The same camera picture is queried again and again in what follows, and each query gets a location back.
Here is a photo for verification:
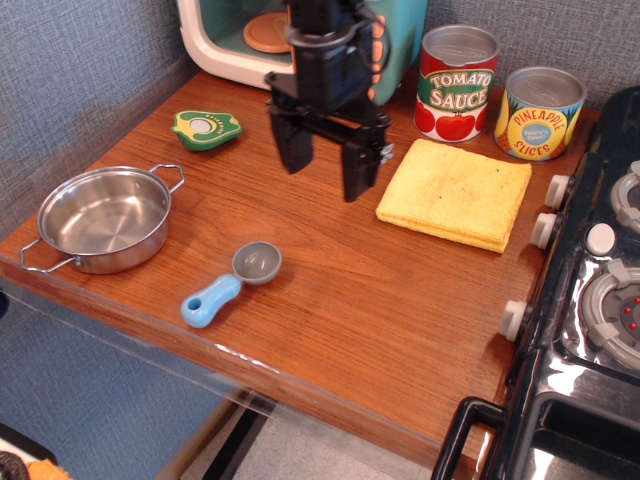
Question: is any grey stove burner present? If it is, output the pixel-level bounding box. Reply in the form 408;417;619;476
580;259;639;371
610;160;640;234

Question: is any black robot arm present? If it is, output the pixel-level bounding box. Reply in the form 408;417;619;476
265;1;393;202

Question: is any black toy stove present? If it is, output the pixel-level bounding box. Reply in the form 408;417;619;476
431;85;640;480

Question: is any blue grey toy scoop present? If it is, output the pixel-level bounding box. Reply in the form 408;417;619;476
180;241;283;329

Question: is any white stove knob upper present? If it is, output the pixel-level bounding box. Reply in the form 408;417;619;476
544;175;571;210

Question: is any white stove knob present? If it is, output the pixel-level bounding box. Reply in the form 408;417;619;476
530;213;557;250
499;300;528;342
544;175;571;210

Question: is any white stove knob middle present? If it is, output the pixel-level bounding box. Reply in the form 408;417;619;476
530;213;557;250

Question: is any grey stove burner front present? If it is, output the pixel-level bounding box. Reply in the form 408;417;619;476
580;259;639;371

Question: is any stainless steel pot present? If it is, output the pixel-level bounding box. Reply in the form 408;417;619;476
19;164;185;274

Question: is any green toy avocado half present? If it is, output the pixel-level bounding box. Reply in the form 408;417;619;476
171;110;243;152

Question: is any toy microwave teal and cream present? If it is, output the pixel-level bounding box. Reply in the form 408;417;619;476
177;1;428;105

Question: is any white round stove button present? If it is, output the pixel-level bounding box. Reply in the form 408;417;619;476
585;223;616;256

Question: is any tomato sauce can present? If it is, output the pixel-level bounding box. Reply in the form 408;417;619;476
414;24;500;143

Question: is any grey stove burner rear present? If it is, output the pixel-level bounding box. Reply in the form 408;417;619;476
610;160;640;234

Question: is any yellow orange cloth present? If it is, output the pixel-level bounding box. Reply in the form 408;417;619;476
375;139;532;254

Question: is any black oven door handle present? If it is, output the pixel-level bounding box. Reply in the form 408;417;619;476
431;396;507;480

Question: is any orange toy plate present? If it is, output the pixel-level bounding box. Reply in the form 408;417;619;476
243;12;289;54

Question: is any white stove knob lower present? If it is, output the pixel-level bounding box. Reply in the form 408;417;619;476
499;300;528;342

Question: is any pineapple slices can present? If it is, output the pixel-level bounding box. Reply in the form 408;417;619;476
494;66;587;161

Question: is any orange object bottom left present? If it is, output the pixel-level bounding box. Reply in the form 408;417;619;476
26;459;71;480

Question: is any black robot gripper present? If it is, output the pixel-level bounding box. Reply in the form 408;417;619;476
265;29;394;202

